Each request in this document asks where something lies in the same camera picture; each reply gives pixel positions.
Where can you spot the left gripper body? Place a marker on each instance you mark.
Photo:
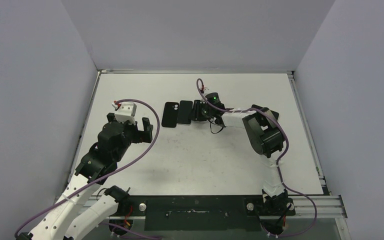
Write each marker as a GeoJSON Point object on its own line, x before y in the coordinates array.
{"type": "Point", "coordinates": [130, 131]}

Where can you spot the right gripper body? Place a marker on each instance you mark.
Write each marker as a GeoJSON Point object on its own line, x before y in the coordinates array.
{"type": "Point", "coordinates": [198, 110]}

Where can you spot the black phone white edge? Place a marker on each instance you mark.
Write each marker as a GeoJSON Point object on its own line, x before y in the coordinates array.
{"type": "Point", "coordinates": [184, 112]}

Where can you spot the black phone case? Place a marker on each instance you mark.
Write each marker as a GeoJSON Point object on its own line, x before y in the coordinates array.
{"type": "Point", "coordinates": [170, 114]}

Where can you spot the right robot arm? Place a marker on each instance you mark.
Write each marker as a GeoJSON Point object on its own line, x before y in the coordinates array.
{"type": "Point", "coordinates": [265, 138]}

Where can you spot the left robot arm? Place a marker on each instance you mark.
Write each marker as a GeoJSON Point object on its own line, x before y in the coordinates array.
{"type": "Point", "coordinates": [62, 221]}

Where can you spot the cream-edged spare phone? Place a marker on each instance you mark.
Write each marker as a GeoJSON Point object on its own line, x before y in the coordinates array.
{"type": "Point", "coordinates": [275, 114]}

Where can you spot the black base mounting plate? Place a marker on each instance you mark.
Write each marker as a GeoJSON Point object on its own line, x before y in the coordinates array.
{"type": "Point", "coordinates": [208, 212]}

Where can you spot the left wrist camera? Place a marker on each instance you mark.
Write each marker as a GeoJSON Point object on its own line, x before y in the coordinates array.
{"type": "Point", "coordinates": [125, 111]}

